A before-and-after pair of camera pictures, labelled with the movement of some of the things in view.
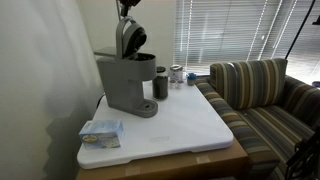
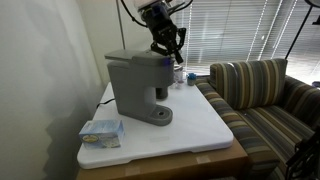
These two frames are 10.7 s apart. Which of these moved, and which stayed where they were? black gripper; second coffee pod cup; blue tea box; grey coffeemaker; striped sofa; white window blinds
Moved: black gripper; grey coffeemaker
Stayed: blue tea box; striped sofa; white window blinds; second coffee pod cup
